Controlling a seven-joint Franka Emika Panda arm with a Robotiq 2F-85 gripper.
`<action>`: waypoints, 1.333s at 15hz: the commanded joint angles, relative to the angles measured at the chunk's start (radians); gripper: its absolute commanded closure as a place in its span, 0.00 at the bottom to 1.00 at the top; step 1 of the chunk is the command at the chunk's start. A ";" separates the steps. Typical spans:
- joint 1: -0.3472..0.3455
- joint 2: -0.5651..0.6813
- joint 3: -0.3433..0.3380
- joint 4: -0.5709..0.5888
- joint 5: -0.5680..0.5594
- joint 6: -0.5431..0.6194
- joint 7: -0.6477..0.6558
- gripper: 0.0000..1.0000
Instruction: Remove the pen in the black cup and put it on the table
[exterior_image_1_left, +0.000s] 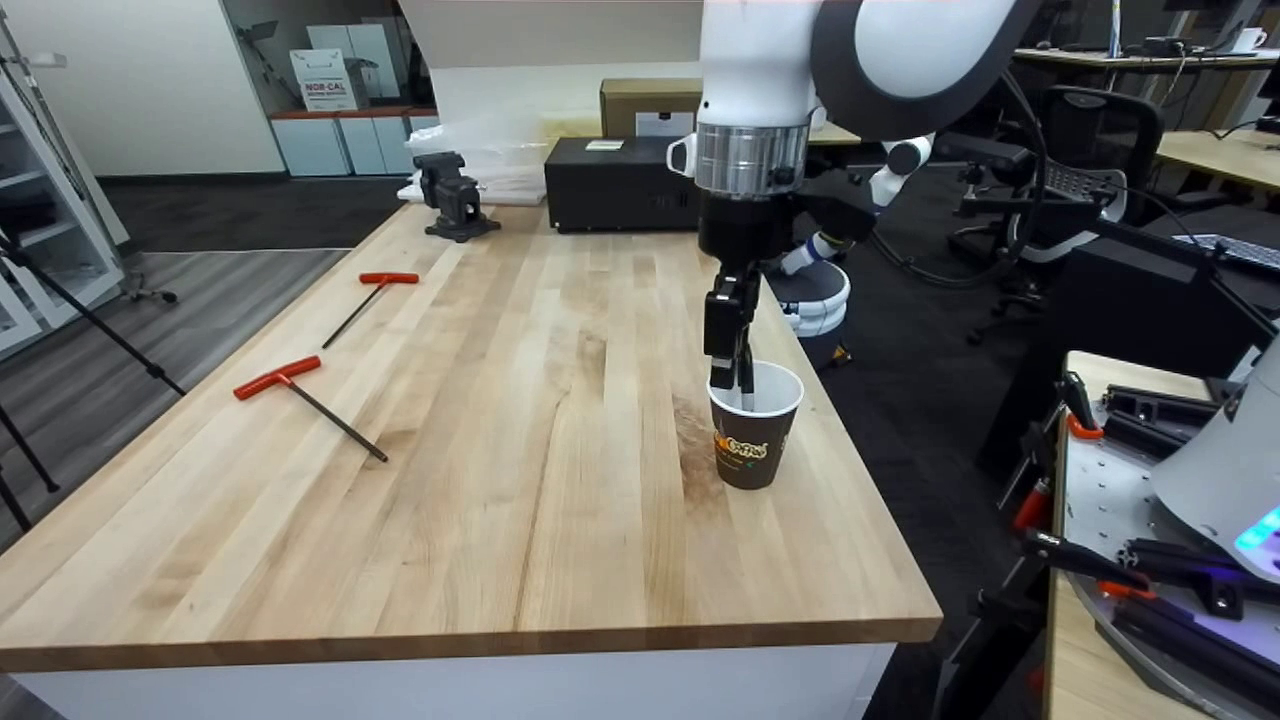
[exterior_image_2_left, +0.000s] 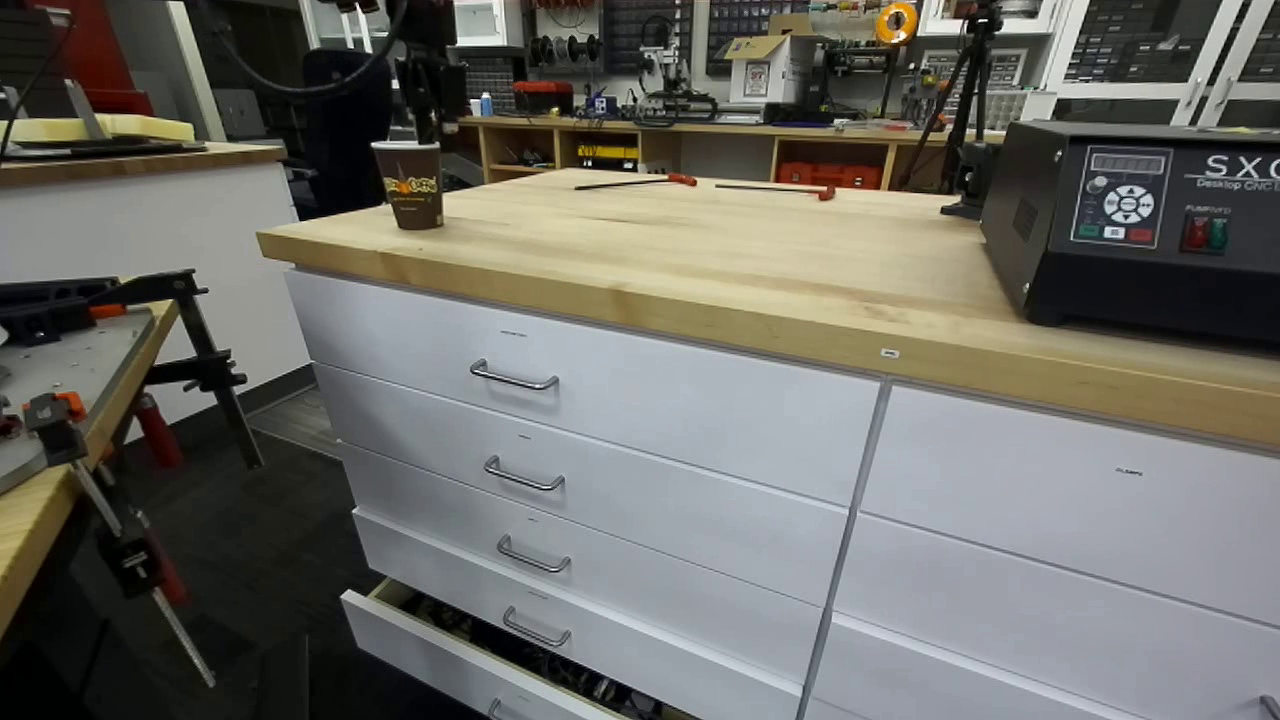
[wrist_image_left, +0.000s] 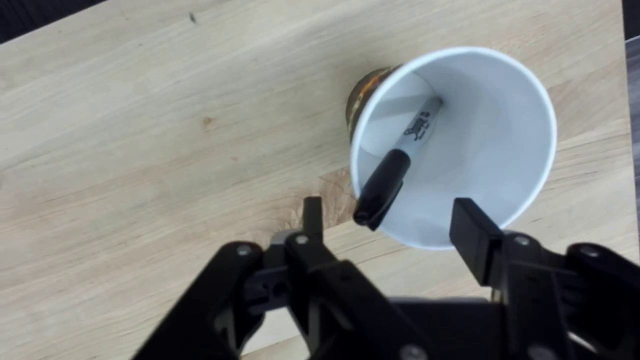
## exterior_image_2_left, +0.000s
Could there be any red T-handle hex wrench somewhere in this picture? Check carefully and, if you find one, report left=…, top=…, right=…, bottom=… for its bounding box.
left=573, top=170, right=699, bottom=197

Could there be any black orange bar clamp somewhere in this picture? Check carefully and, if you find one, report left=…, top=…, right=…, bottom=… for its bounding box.
left=21, top=388, right=219, bottom=693

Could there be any black folding stand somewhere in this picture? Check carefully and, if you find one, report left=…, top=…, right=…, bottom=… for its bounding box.
left=130, top=270, right=270, bottom=473

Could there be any small wooden birdhouse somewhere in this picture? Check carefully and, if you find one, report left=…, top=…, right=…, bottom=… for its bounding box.
left=721, top=31, right=801, bottom=112

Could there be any white drawer cabinet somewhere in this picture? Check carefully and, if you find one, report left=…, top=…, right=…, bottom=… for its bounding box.
left=279, top=263, right=1280, bottom=720

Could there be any wooden workshop shelf bench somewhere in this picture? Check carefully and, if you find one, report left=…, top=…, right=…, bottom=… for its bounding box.
left=457, top=112, right=970, bottom=193

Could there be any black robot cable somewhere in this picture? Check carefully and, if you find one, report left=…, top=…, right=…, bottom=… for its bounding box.
left=217, top=0, right=414, bottom=106

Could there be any yellow tape roll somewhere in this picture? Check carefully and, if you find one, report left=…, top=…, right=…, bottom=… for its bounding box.
left=873, top=0, right=923, bottom=49

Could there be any black flat clamp bar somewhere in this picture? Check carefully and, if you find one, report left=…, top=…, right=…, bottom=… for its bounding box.
left=0, top=270, right=214, bottom=352

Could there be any small wooden side table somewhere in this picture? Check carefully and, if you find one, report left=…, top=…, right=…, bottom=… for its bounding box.
left=0, top=296, right=181, bottom=638

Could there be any silver drawer handle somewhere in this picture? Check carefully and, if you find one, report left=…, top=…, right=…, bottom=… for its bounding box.
left=463, top=355, right=565, bottom=399
left=491, top=531, right=575, bottom=580
left=480, top=451, right=573, bottom=501
left=497, top=605, right=575, bottom=658

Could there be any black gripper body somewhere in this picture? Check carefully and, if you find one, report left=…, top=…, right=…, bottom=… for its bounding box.
left=394, top=0, right=473, bottom=119

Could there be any black control box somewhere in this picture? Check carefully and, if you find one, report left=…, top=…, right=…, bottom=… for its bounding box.
left=980, top=116, right=1280, bottom=352

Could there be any black paper coffee cup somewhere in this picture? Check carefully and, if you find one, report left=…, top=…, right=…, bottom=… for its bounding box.
left=368, top=136, right=450, bottom=232

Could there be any black tripod with camera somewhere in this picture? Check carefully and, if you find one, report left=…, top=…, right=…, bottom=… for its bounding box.
left=902, top=0, right=1007, bottom=197

